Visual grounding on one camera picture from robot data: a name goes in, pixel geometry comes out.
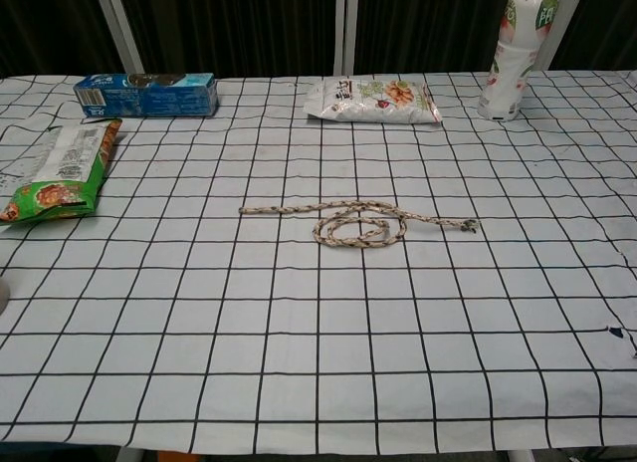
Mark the white black-grid tablecloth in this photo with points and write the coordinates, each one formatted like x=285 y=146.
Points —
x=318 y=332

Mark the white snack bag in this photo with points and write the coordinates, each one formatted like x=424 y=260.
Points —
x=373 y=106

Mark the blue cookie box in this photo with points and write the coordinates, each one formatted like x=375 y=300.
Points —
x=149 y=101

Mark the black pleated partition panel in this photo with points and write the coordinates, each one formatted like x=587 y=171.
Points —
x=428 y=29
x=45 y=29
x=229 y=29
x=597 y=29

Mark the drink bottle with yellow cap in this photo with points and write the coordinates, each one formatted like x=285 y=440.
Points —
x=507 y=78

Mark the green snack bag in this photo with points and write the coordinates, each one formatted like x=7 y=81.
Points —
x=64 y=173

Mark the grey partition post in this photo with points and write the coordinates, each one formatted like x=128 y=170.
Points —
x=543 y=54
x=117 y=29
x=344 y=29

